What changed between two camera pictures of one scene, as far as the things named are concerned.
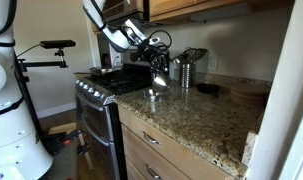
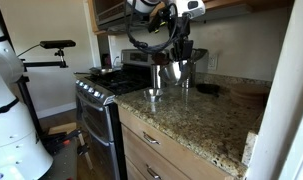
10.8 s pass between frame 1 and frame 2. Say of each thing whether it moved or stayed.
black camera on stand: stayed
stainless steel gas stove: stayed
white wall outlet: stayed
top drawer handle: stayed
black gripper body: moved
